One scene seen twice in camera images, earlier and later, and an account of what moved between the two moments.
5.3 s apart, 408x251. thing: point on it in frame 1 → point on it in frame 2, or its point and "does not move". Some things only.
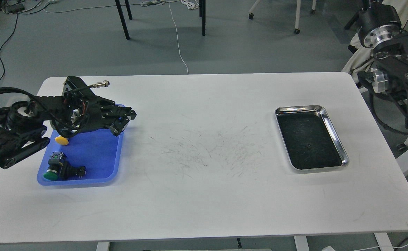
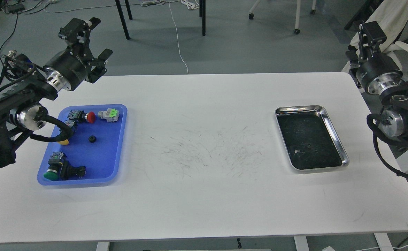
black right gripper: x=379 y=23 → x=380 y=72
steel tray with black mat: x=310 y=142 does not move
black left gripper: x=82 y=113 → x=66 y=70
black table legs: x=202 y=13 does not move
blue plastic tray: x=100 y=150 does not move
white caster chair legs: x=297 y=31 does not move
